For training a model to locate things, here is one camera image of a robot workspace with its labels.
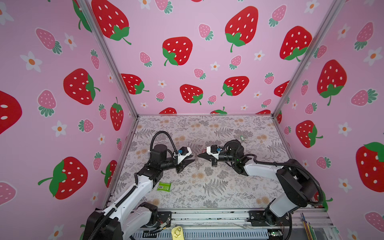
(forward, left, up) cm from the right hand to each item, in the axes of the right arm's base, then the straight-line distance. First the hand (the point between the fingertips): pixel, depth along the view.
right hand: (198, 154), depth 76 cm
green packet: (-12, +18, -18) cm, 29 cm away
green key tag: (+29, -28, -20) cm, 45 cm away
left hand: (-1, +3, -1) cm, 4 cm away
